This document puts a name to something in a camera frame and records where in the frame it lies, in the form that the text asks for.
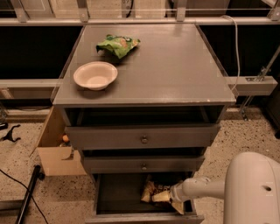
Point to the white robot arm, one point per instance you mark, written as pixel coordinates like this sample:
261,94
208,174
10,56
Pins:
250,190

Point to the orange ball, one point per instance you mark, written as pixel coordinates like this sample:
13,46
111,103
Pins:
65,139

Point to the brown chip bag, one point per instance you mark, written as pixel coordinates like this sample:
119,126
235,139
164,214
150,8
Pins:
151,188

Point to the black metal bar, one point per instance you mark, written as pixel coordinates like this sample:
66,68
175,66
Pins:
28,195

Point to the grey drawer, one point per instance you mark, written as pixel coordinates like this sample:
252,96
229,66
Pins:
142,164
142,136
118,200

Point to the white paper bowl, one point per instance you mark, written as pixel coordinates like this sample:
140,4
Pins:
95,75

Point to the grey drawer cabinet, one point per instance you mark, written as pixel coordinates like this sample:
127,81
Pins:
170,78

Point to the grey bottom drawer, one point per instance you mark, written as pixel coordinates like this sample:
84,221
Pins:
118,200

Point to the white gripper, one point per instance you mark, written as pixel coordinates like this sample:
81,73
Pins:
177,192

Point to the grey top drawer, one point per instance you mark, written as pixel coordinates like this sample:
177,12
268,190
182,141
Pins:
142,136

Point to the black clamp tool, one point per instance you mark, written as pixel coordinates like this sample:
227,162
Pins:
9,135

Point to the cardboard box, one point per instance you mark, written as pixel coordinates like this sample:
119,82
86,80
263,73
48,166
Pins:
57,158

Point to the green chip bag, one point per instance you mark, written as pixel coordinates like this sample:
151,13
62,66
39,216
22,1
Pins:
120,46

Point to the grey middle drawer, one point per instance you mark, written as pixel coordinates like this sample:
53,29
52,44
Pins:
142,164

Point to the metal rail frame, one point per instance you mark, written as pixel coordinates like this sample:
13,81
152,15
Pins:
87,12

